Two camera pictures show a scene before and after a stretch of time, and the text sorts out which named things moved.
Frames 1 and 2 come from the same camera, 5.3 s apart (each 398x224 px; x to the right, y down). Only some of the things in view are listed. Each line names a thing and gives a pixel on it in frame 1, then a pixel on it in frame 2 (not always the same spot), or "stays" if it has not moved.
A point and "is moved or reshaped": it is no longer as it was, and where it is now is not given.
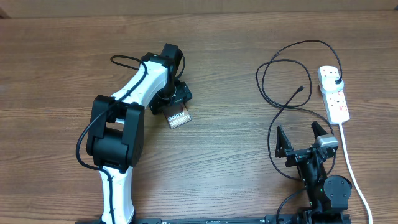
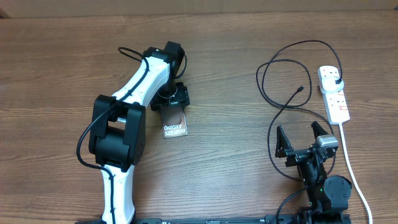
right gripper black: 282,146 stays
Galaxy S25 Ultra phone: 176,114 is moved or reshaped
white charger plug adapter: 329,84 stays
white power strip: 336,100 stays
